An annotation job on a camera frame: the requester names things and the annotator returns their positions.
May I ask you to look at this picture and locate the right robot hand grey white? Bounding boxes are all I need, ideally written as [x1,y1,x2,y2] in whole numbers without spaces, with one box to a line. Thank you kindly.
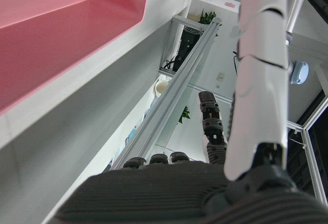
[55,0,328,224]

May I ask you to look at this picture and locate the pink plastic box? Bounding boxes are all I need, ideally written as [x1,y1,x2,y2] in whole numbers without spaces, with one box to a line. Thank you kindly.
[0,0,152,116]

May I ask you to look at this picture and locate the aluminium profile post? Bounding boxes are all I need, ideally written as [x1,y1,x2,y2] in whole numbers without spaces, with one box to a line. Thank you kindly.
[110,17,222,171]

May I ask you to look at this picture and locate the green potted plant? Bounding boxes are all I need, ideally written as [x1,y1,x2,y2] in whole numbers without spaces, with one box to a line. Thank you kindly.
[178,105,192,125]
[198,8,222,36]

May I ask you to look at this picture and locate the aluminium frame with dark panels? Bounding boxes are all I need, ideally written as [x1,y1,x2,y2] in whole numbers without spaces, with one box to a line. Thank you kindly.
[286,90,328,207]

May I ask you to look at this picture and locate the cream round bowl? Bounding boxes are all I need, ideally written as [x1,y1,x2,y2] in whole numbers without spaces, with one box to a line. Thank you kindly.
[154,79,170,98]

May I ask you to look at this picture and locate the black computer tower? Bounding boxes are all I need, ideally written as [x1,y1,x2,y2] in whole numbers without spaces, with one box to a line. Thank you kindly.
[172,26,202,72]

